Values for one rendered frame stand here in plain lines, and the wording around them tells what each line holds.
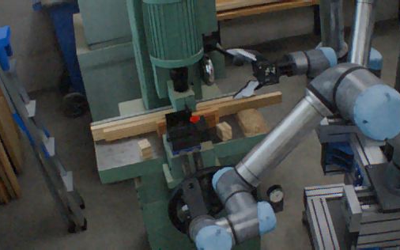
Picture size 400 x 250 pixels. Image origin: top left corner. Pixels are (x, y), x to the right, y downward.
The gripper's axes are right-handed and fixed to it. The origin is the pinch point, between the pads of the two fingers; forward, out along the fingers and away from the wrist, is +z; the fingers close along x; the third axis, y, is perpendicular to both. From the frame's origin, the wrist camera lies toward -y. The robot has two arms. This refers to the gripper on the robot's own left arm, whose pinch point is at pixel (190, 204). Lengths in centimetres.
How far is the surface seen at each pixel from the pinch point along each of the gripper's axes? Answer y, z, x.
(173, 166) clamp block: -10.4, 10.3, -1.4
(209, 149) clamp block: -13.2, 8.8, 10.4
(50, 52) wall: -86, 262, -60
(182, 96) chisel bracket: -30.8, 23.6, 7.5
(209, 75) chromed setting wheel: -36, 34, 20
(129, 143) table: -18.6, 29.6, -13.0
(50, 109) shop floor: -40, 246, -67
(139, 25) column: -58, 33, -1
